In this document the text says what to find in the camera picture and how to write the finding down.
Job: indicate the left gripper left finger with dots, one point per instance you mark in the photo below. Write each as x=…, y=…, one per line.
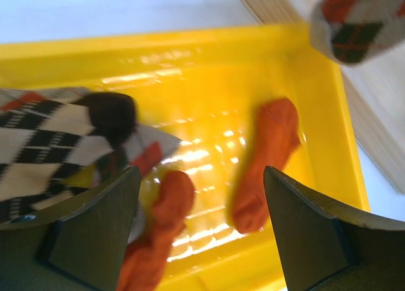
x=78, y=244

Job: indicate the wooden hanger stand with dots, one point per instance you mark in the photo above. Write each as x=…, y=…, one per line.
x=374, y=90

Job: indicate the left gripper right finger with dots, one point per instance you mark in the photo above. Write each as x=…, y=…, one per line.
x=325, y=244

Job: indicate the orange sock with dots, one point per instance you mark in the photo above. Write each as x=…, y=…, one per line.
x=276, y=139
x=145, y=260

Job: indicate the grey argyle sock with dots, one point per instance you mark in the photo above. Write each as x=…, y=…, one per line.
x=353, y=31

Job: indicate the yellow plastic tray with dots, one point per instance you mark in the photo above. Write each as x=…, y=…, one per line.
x=205, y=87

